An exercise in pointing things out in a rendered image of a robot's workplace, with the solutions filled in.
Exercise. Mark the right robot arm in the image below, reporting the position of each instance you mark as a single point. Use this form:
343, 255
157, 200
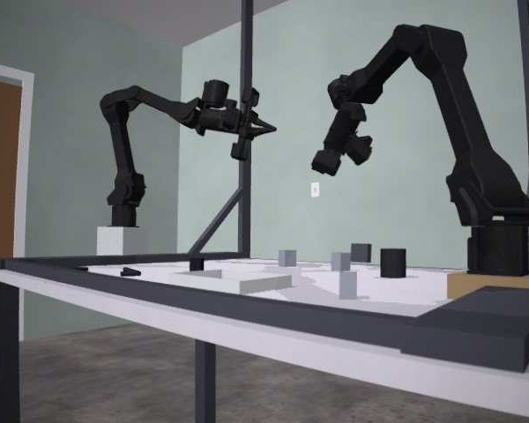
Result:
115, 107

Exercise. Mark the black cylinder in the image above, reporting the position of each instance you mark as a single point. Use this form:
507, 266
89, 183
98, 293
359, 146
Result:
393, 263

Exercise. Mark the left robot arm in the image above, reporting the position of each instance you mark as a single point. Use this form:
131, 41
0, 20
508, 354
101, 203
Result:
480, 176

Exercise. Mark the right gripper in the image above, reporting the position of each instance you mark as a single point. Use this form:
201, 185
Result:
250, 97

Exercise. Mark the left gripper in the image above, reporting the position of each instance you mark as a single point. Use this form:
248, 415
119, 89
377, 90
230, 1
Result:
335, 140

